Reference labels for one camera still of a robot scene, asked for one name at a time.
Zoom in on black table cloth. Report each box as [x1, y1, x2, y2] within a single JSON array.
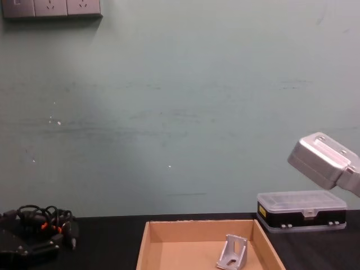
[[0, 213, 360, 270]]

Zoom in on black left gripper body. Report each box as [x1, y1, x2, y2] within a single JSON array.
[[0, 228, 32, 262]]

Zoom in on shallow brown cardboard tray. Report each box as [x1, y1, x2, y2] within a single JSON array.
[[136, 219, 286, 270]]

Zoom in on black corded tool orange parts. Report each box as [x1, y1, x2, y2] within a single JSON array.
[[0, 204, 80, 250]]

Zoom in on silver metal corner bracket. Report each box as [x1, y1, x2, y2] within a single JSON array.
[[215, 233, 248, 270]]

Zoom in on clear plastic case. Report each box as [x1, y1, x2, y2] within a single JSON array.
[[256, 190, 347, 233]]

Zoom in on grey wall socket plate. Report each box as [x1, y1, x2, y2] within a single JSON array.
[[34, 0, 68, 17], [66, 0, 102, 16]]

